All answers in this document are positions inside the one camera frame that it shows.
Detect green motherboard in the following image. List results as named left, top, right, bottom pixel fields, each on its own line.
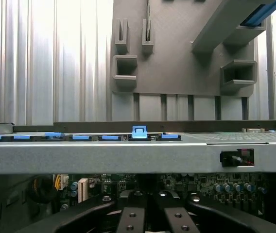
left=52, top=172, right=276, bottom=219

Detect white motherboard connector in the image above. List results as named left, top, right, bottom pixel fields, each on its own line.
left=78, top=178, right=89, bottom=204

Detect black open PC case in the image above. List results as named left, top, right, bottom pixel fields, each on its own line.
left=0, top=120, right=276, bottom=233

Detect blue plastic case clip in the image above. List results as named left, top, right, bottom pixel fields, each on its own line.
left=132, top=125, right=149, bottom=141

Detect grey printed parts rack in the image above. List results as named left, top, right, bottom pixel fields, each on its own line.
left=110, top=0, right=276, bottom=122

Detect green RAM stick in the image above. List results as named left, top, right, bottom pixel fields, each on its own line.
left=146, top=0, right=153, bottom=42

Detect hard disk in blue caddy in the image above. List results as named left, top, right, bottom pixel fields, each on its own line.
left=239, top=0, right=276, bottom=28

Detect yellow power wires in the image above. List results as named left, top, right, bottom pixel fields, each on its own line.
left=53, top=173, right=69, bottom=193

